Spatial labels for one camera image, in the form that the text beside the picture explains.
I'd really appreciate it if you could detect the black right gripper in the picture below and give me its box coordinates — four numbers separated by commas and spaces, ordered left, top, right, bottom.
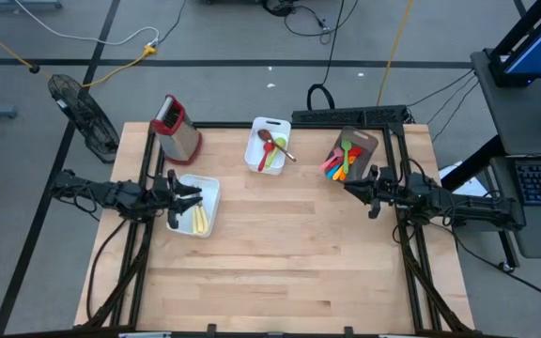
344, 164, 397, 221

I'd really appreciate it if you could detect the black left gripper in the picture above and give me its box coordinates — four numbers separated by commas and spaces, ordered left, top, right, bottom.
155, 168, 205, 230

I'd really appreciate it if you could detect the orange silicone spatula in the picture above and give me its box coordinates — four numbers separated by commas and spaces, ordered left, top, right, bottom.
338, 156, 357, 183

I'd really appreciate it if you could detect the pink silicone spatula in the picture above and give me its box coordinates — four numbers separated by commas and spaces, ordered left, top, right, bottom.
319, 146, 346, 172

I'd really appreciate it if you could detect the green silicone spatula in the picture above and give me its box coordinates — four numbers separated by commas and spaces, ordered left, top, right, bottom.
340, 139, 353, 176

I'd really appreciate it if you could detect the red silicone spoon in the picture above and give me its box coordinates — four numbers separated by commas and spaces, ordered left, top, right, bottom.
256, 141, 276, 174

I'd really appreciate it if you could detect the lime green silicone spoon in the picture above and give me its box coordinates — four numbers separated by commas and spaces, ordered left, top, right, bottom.
265, 136, 288, 169

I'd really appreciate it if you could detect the brown wooden spoon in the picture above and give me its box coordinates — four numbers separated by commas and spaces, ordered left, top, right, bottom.
256, 128, 298, 163

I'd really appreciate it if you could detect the white plastic bin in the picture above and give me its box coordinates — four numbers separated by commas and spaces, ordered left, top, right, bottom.
165, 173, 222, 239
244, 116, 292, 176

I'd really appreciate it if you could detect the grey translucent plastic bin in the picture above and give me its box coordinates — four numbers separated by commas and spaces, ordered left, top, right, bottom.
324, 125, 379, 184

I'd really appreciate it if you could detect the red-trimmed metal box grater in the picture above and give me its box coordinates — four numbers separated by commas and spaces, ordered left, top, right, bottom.
149, 94, 203, 165

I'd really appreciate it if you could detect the black power strip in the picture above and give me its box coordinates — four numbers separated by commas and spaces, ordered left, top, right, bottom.
291, 105, 412, 129

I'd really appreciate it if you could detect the white paper sheet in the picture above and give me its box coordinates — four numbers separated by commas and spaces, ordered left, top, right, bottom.
439, 161, 490, 198

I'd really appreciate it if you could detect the black floor fan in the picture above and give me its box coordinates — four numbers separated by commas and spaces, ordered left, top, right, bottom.
47, 73, 120, 164

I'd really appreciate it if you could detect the dark grey desk cart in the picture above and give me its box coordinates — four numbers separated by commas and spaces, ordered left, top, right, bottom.
441, 46, 541, 260

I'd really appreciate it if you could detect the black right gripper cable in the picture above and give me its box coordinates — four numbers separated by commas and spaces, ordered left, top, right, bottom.
398, 157, 429, 189

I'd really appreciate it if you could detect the black hanging cable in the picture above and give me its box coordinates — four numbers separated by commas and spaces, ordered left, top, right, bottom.
305, 0, 347, 112

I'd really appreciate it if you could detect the black left arm hose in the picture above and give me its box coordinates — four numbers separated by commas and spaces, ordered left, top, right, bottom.
85, 218, 129, 325

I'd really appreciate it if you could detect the thin black desk cable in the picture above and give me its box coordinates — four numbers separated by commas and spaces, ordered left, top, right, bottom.
409, 69, 477, 108

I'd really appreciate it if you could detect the yellow hanging cable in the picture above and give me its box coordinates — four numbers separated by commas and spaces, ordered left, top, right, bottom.
376, 0, 413, 107

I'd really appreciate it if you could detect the yellow extension cord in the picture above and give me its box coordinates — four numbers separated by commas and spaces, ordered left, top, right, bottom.
81, 44, 159, 89

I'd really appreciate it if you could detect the white cable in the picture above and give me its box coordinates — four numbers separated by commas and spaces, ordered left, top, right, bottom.
14, 0, 161, 48

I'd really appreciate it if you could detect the black cable bundle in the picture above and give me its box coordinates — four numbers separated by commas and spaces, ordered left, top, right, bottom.
261, 0, 361, 47

